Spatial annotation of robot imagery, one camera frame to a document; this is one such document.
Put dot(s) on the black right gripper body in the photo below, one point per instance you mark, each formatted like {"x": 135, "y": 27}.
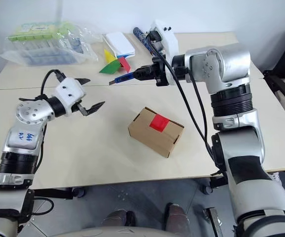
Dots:
{"x": 161, "y": 71}

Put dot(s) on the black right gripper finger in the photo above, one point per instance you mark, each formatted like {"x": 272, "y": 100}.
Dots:
{"x": 145, "y": 76}
{"x": 146, "y": 69}

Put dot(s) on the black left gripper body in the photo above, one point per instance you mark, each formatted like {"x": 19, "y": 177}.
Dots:
{"x": 79, "y": 107}

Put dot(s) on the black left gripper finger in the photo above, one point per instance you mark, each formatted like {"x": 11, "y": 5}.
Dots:
{"x": 94, "y": 107}
{"x": 83, "y": 81}

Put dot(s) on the brown cardboard box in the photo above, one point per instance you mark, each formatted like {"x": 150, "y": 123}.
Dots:
{"x": 152, "y": 140}

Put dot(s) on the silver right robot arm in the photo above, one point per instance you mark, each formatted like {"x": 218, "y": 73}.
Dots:
{"x": 241, "y": 148}

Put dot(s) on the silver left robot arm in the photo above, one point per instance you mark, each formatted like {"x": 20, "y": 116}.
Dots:
{"x": 21, "y": 138}

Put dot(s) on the red paper piece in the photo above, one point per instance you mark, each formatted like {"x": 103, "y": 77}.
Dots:
{"x": 125, "y": 64}

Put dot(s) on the blue patterned tube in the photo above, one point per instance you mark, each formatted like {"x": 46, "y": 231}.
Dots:
{"x": 140, "y": 35}

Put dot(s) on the yellow paper piece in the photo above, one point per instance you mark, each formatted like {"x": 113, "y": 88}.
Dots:
{"x": 108, "y": 56}

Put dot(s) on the white rectangular case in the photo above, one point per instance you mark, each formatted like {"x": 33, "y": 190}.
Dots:
{"x": 119, "y": 43}

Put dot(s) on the clear plastic bag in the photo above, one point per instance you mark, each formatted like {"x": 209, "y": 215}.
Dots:
{"x": 46, "y": 53}

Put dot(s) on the red tape strip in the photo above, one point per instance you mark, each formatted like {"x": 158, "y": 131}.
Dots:
{"x": 158, "y": 123}

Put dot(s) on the green topped carton pack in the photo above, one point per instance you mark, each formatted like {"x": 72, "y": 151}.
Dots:
{"x": 37, "y": 30}

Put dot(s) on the black table caster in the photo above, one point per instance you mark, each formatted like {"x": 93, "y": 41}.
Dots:
{"x": 78, "y": 192}
{"x": 207, "y": 188}

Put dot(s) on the white shoe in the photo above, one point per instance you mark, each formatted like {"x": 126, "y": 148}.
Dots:
{"x": 275, "y": 177}

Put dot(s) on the brown rectangular block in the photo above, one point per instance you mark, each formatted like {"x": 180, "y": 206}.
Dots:
{"x": 214, "y": 222}

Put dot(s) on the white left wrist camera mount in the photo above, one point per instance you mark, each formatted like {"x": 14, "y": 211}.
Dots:
{"x": 68, "y": 92}

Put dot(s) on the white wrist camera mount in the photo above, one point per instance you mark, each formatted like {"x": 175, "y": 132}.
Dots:
{"x": 68, "y": 92}
{"x": 168, "y": 42}

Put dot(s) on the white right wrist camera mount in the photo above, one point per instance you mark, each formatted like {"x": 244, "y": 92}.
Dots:
{"x": 168, "y": 42}

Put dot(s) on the black table frame bar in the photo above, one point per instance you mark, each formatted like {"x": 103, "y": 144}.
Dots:
{"x": 53, "y": 193}
{"x": 217, "y": 181}

